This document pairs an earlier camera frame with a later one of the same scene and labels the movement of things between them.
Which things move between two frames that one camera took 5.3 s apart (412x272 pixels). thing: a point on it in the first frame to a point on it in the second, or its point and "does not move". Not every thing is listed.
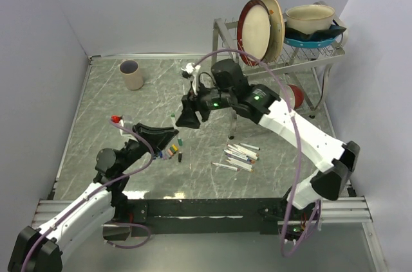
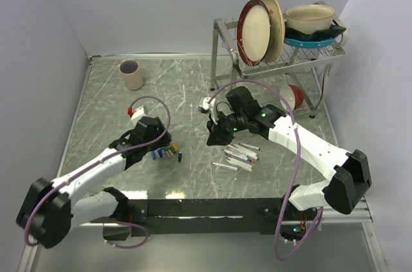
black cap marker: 252,147 does not move
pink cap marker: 226,166 does not move
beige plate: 277,29 does not move
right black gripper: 188,118 to 217,136
